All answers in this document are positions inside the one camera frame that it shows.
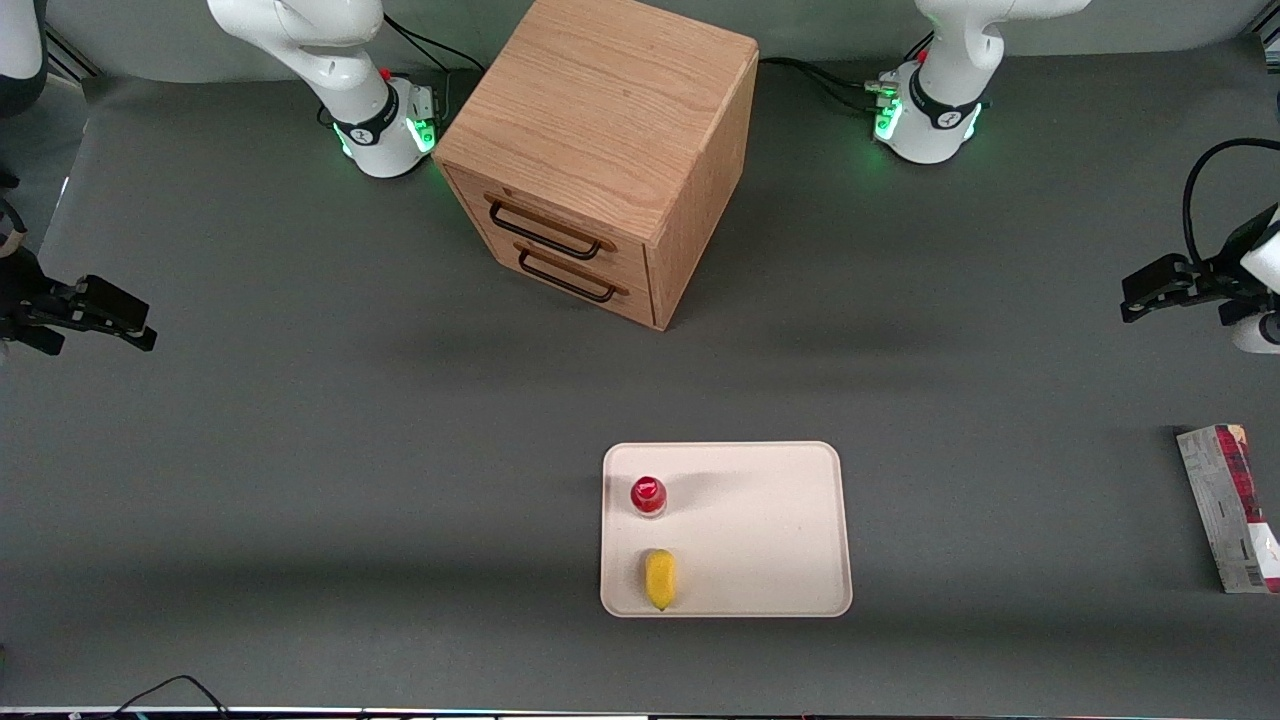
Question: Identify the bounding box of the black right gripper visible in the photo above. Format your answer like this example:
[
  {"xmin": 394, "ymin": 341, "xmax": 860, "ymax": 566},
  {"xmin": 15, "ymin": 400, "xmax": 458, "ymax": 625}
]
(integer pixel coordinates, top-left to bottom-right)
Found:
[{"xmin": 0, "ymin": 246, "xmax": 159, "ymax": 357}]

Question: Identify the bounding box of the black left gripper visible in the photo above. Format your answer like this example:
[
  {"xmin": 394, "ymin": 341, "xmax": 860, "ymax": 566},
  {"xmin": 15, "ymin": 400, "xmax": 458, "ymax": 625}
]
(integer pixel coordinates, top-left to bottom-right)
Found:
[{"xmin": 1121, "ymin": 205, "xmax": 1280, "ymax": 324}]

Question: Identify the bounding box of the red cookie box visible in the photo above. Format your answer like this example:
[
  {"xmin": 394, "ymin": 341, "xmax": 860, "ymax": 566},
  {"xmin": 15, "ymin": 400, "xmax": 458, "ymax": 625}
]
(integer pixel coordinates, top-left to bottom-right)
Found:
[{"xmin": 1176, "ymin": 424, "xmax": 1280, "ymax": 595}]

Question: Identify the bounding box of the beige plastic tray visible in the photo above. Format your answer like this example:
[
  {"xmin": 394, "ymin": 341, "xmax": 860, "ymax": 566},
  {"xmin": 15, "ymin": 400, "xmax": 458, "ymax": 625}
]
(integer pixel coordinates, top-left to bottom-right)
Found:
[{"xmin": 600, "ymin": 441, "xmax": 854, "ymax": 619}]

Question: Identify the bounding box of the grey table mat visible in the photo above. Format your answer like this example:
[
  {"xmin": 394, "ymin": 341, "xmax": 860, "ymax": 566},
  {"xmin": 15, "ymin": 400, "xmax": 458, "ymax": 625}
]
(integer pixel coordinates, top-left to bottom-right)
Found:
[{"xmin": 0, "ymin": 35, "xmax": 1280, "ymax": 713}]

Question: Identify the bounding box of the wooden drawer front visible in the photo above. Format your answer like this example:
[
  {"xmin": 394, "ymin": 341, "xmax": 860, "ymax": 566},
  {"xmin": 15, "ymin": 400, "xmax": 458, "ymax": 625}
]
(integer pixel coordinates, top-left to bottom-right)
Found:
[
  {"xmin": 445, "ymin": 168, "xmax": 653, "ymax": 293},
  {"xmin": 468, "ymin": 214, "xmax": 657, "ymax": 330}
]

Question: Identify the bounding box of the wooden drawer cabinet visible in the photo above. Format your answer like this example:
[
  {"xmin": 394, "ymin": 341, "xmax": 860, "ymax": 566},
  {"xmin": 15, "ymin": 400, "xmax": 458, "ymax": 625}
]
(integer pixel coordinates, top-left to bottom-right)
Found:
[{"xmin": 432, "ymin": 0, "xmax": 761, "ymax": 332}]

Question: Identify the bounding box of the yellow toy banana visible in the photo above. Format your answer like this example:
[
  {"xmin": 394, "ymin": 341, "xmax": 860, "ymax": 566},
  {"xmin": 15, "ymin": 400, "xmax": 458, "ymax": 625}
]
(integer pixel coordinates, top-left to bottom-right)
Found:
[{"xmin": 644, "ymin": 548, "xmax": 678, "ymax": 612}]

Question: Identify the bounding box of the aluminium frame rail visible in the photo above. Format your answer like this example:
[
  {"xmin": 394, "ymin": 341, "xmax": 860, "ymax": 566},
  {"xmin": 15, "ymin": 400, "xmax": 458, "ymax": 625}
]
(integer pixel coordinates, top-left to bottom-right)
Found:
[{"xmin": 45, "ymin": 25, "xmax": 101, "ymax": 83}]

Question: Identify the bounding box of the thin black table-edge cable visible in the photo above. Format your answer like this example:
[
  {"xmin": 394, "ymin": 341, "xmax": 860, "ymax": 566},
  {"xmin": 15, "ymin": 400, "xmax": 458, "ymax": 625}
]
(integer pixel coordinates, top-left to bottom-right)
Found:
[{"xmin": 95, "ymin": 675, "xmax": 233, "ymax": 720}]

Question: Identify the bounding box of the black right base cable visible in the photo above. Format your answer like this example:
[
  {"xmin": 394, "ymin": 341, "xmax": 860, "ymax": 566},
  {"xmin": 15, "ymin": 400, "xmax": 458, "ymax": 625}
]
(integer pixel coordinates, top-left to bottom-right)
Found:
[{"xmin": 383, "ymin": 12, "xmax": 486, "ymax": 76}]

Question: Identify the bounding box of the black base cable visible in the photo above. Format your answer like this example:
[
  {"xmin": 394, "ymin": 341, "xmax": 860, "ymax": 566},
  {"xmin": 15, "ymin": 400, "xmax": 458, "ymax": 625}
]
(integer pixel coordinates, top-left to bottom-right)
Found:
[
  {"xmin": 383, "ymin": 12, "xmax": 486, "ymax": 76},
  {"xmin": 757, "ymin": 56, "xmax": 891, "ymax": 111}
]

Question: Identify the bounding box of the black metal drawer handle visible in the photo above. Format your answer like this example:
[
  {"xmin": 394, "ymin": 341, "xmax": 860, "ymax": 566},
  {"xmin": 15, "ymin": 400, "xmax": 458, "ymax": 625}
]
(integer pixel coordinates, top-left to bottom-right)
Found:
[
  {"xmin": 514, "ymin": 243, "xmax": 631, "ymax": 305},
  {"xmin": 486, "ymin": 195, "xmax": 616, "ymax": 262}
]

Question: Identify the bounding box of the black left base cable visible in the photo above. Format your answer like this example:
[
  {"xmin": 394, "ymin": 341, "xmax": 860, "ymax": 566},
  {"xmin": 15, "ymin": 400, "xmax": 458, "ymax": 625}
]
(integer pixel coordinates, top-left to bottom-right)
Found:
[{"xmin": 757, "ymin": 56, "xmax": 891, "ymax": 111}]

